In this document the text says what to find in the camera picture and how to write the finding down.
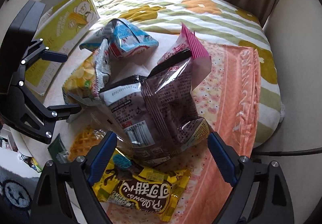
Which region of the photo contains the dark green pouch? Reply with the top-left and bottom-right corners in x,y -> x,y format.
47,134 -> 69,163

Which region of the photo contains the clear waffle packet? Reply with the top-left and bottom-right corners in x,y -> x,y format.
67,125 -> 106,162

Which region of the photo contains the yellow pillows chocolate bag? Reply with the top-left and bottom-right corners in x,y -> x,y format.
93,150 -> 191,222

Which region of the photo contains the green cardboard box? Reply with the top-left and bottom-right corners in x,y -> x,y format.
26,0 -> 99,96

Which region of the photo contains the yellow chip snack bag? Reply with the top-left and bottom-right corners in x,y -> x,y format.
62,39 -> 111,106

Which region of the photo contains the silver blue snack bag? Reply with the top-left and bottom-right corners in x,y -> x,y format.
79,19 -> 159,59

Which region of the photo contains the pink floral towel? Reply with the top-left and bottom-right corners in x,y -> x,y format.
105,40 -> 263,224

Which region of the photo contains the dark brown snack bag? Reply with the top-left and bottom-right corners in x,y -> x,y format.
99,48 -> 215,167

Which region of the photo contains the pink strawberry candy bag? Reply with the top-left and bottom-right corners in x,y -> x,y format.
157,23 -> 212,89

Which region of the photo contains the floral striped quilt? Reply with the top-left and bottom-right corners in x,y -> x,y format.
93,0 -> 282,146

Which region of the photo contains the black cable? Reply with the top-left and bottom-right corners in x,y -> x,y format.
251,147 -> 322,157

